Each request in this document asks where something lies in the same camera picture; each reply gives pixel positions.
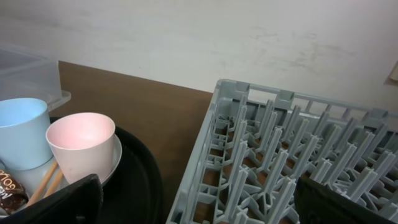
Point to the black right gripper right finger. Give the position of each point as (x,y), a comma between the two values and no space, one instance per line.
(316,204)

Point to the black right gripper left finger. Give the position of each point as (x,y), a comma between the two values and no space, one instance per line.
(79,202)

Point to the pink plastic cup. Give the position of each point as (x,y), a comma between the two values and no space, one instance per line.
(83,144)

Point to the blue plastic cup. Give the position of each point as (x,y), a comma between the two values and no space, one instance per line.
(24,122)

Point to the grey dishwasher rack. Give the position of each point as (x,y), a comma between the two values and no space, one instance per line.
(256,142)

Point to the lower wooden chopstick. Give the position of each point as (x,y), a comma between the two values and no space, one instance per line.
(53,186)

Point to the wooden chopstick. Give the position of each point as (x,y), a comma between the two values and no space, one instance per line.
(35,197)
(53,186)

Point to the upper wooden chopstick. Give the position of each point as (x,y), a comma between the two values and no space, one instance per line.
(35,197)

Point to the black round tray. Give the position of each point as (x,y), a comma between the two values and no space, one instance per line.
(134,193)

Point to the clear plastic bin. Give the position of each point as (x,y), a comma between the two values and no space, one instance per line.
(27,74)

